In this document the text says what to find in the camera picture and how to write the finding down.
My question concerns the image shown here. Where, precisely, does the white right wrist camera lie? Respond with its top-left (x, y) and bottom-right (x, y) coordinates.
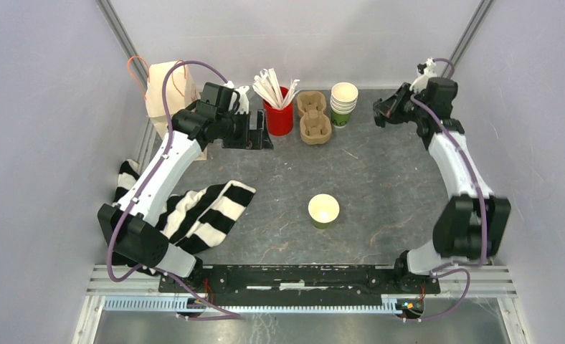
top-left (409, 58), bottom-right (437, 94)

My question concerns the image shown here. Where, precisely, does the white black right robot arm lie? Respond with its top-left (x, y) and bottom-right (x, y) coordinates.
top-left (373, 77), bottom-right (511, 292)

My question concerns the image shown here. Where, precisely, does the beige paper gift bag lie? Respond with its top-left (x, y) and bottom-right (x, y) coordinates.
top-left (127, 55), bottom-right (200, 139)

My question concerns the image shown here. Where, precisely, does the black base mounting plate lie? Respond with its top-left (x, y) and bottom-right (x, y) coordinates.
top-left (183, 264), bottom-right (441, 307)

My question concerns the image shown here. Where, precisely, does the red straw holder cup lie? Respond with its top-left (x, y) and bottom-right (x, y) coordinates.
top-left (262, 100), bottom-right (293, 136)

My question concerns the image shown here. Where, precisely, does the stack of paper cups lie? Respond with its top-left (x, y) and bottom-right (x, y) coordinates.
top-left (330, 82), bottom-right (359, 128)

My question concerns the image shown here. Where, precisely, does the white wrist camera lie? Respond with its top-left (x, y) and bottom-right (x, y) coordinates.
top-left (409, 58), bottom-right (437, 94)
top-left (224, 81), bottom-right (250, 114)

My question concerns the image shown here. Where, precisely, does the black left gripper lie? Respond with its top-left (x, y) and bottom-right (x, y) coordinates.
top-left (217, 109), bottom-right (274, 151)

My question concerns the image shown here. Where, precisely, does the white slotted cable duct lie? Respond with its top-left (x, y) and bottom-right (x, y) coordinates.
top-left (103, 296), bottom-right (402, 315)

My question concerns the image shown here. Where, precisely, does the brown pulp cup carrier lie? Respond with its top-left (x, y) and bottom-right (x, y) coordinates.
top-left (296, 91), bottom-right (332, 145)

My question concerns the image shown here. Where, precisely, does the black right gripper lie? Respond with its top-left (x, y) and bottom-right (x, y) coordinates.
top-left (375, 82), bottom-right (429, 124)

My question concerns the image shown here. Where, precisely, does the black white striped cloth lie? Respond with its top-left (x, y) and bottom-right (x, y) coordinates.
top-left (111, 159), bottom-right (256, 277)

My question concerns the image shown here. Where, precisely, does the white wrapped straws bundle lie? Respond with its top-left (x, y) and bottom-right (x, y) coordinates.
top-left (252, 68), bottom-right (300, 110)

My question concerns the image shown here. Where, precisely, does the green paper coffee cup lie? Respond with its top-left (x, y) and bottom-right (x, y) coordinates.
top-left (308, 193), bottom-right (340, 229)

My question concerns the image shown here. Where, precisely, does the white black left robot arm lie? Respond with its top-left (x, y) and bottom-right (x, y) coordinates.
top-left (98, 82), bottom-right (273, 292)

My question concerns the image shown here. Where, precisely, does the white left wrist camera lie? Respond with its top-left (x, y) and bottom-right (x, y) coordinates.
top-left (224, 81), bottom-right (250, 114)

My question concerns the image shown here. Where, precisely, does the black plastic cup lid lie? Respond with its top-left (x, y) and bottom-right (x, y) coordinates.
top-left (380, 105), bottom-right (393, 118)

